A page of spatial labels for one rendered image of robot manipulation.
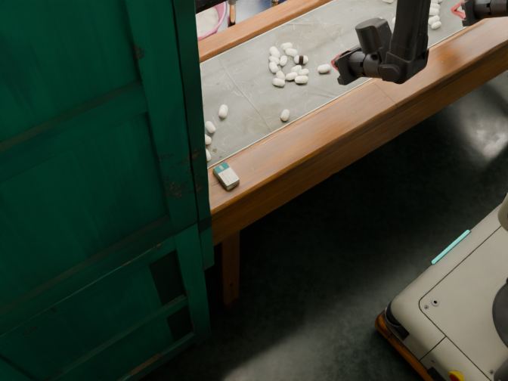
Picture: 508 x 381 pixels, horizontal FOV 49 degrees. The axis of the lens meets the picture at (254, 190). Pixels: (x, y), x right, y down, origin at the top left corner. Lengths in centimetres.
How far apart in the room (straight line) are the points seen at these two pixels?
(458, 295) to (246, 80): 91
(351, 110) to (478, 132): 118
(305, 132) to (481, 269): 78
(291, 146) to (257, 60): 31
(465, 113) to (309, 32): 112
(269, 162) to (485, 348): 86
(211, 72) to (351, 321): 99
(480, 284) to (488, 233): 18
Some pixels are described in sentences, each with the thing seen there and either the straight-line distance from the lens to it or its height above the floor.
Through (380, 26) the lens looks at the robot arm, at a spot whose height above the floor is 106.
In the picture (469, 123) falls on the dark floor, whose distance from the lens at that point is 256.
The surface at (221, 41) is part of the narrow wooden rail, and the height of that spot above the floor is 76.
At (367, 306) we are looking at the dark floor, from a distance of 202.
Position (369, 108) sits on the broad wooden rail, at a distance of 146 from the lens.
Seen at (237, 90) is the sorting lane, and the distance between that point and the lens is 149.
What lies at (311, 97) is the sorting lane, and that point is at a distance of 149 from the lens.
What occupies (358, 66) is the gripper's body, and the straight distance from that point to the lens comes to 129.
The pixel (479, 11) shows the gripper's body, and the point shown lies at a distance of 161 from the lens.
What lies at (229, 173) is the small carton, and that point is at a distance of 128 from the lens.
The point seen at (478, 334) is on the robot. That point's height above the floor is 28.
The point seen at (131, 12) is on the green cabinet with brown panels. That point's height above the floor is 142.
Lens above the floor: 186
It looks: 59 degrees down
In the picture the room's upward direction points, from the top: 3 degrees clockwise
